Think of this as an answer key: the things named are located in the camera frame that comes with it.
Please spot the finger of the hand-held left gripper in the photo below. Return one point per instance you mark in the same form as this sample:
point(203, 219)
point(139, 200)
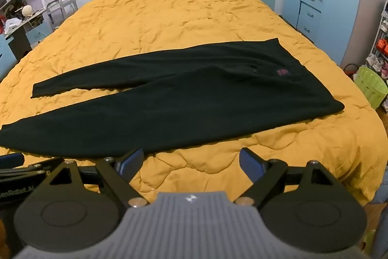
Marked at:
point(30, 172)
point(12, 161)

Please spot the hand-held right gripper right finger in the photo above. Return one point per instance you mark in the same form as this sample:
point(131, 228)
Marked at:
point(250, 163)

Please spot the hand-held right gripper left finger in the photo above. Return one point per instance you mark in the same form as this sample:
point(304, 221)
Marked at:
point(133, 160)

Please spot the black pants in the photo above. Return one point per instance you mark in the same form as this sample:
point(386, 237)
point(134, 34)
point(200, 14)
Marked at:
point(182, 95)

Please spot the blue and white desk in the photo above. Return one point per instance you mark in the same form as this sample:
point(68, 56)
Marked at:
point(36, 31)

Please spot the person's leg in jeans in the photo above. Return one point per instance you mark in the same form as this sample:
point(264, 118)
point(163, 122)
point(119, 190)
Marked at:
point(382, 186)

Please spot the white plastic bag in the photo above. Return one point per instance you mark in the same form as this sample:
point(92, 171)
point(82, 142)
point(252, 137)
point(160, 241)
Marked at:
point(12, 24)

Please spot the green plastic basket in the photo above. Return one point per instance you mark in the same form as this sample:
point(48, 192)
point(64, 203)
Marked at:
point(369, 87)

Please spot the white round lamp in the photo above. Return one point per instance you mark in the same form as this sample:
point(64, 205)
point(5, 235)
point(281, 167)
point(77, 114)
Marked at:
point(27, 10)

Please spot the yellow quilted blanket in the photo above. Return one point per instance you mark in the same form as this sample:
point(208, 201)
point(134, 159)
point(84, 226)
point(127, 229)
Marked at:
point(194, 19)

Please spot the grey chair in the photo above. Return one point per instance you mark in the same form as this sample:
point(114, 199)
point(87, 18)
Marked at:
point(69, 2)
point(54, 11)

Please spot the white shoe rack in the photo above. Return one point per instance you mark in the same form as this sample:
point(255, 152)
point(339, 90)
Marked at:
point(380, 46)

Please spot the blue and white wardrobe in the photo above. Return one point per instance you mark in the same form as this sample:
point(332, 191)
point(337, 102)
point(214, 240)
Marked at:
point(336, 4)

